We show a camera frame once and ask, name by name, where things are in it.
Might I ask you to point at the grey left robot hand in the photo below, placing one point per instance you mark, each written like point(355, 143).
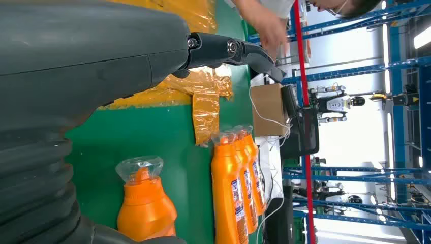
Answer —
point(84, 60)

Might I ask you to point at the orange Tide detergent bottle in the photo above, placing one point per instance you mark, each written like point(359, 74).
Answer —
point(243, 161)
point(261, 195)
point(144, 208)
point(224, 188)

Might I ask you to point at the person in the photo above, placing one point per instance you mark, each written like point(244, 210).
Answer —
point(256, 13)

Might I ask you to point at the red bar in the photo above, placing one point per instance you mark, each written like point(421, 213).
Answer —
point(303, 67)

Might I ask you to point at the brown cardboard box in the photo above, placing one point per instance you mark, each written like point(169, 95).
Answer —
point(267, 107)

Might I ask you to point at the blue metal rack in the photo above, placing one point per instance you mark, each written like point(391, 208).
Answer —
point(336, 177)
point(353, 70)

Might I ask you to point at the humanoid robot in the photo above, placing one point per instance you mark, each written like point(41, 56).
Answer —
point(331, 197)
point(336, 104)

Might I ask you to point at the yellow taped plastic sheet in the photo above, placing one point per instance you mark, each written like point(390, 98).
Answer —
point(205, 111)

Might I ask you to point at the black case with yellow label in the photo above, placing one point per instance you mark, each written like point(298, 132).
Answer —
point(308, 134)

